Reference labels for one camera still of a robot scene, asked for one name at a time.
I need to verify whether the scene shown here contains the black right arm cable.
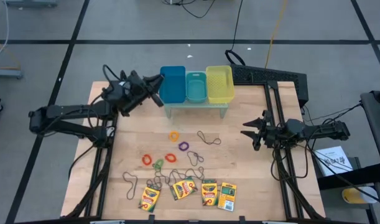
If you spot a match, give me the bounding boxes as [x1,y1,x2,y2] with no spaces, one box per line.
[269,138,312,182]

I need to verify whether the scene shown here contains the blue plastic bin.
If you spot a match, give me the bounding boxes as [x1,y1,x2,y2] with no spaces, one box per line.
[159,65,187,104]

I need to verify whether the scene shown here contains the black low side table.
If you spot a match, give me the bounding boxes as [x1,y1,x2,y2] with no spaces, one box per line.
[312,157,380,224]

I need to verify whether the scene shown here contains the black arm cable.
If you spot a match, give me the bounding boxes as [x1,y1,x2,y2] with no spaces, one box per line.
[269,138,312,182]
[67,143,96,180]

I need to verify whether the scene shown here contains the black perforated panel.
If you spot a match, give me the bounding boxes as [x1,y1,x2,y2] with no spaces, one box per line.
[229,63,309,108]

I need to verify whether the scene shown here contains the yellow hanging cable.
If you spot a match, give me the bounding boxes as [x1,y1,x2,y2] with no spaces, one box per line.
[263,0,289,69]

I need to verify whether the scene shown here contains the teal plastic bin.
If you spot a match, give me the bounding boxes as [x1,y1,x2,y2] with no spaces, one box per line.
[185,71,208,104]

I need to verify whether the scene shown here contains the yellow Crayola crayon box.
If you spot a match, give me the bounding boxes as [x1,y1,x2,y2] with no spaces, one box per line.
[201,178,219,207]
[138,183,162,213]
[217,182,238,212]
[169,175,198,202]

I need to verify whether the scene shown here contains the white printed paper sheet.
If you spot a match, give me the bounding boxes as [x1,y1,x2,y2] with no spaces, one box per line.
[313,145,355,177]

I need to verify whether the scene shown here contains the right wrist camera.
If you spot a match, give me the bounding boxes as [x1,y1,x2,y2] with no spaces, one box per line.
[282,118,306,138]

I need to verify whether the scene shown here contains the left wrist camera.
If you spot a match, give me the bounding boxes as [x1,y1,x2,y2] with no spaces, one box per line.
[103,80,126,105]

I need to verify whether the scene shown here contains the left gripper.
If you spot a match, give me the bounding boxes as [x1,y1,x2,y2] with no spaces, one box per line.
[117,70,165,117]

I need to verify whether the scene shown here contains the black hanging cable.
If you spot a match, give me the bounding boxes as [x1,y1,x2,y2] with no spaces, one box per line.
[224,0,246,67]

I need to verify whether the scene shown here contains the yellow plastic bin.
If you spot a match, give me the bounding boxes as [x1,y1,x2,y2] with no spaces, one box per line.
[205,65,235,105]

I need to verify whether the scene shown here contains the grey desk foot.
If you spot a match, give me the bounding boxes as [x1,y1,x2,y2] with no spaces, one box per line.
[3,0,58,8]
[0,67,24,80]

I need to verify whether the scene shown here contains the white floor cable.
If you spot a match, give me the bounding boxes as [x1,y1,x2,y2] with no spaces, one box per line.
[0,0,11,65]

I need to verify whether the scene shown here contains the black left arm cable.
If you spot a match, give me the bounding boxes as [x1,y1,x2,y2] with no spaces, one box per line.
[67,143,96,180]

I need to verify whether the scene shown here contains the black loose floor cable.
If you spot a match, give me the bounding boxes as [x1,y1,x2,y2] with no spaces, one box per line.
[160,0,220,19]

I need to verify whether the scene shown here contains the black aluminium table frame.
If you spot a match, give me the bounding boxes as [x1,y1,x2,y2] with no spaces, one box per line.
[63,80,327,224]

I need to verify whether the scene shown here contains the yellow and white bottle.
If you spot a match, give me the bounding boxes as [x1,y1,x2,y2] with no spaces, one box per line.
[341,185,379,205]

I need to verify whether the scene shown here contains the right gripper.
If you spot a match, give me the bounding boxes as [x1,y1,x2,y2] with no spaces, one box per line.
[239,109,285,152]

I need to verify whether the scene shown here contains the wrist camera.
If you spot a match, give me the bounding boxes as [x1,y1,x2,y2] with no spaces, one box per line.
[282,118,306,138]
[103,80,126,105]

